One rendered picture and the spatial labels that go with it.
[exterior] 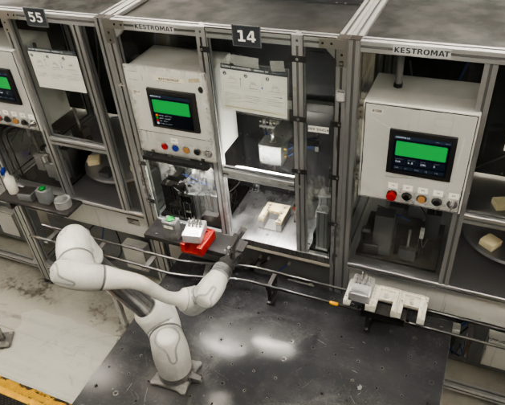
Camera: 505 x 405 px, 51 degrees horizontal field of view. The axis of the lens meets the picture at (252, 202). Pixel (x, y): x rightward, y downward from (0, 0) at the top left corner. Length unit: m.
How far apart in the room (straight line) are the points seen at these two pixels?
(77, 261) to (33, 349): 1.84
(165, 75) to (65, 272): 0.96
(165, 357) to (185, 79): 1.19
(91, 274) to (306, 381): 1.07
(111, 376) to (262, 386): 0.70
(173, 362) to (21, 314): 1.91
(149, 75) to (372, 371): 1.66
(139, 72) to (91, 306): 1.95
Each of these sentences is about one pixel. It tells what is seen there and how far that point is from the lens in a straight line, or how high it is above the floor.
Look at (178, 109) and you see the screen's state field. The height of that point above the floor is 1.65.
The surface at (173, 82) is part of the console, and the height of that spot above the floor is 1.77.
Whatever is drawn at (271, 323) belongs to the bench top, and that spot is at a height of 0.68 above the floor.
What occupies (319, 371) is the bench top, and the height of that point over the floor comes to 0.68.
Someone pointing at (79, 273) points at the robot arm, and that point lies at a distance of 2.04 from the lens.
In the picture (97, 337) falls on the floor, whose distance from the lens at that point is 3.75.
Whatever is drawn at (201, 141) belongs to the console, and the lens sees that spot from 2.52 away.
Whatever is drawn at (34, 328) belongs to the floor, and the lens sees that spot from 3.97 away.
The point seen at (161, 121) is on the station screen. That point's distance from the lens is 2.55.
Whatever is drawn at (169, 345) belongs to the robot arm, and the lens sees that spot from 2.35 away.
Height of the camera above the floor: 2.78
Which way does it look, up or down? 38 degrees down
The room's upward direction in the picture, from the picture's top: 5 degrees counter-clockwise
